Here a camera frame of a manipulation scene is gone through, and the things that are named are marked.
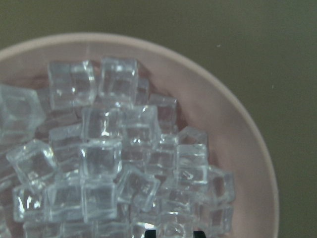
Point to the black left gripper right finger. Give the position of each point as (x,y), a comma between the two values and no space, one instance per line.
(199,234)

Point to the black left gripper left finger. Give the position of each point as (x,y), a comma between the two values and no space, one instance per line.
(150,234)

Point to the pink bowl of ice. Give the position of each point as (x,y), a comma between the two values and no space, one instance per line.
(235,141)

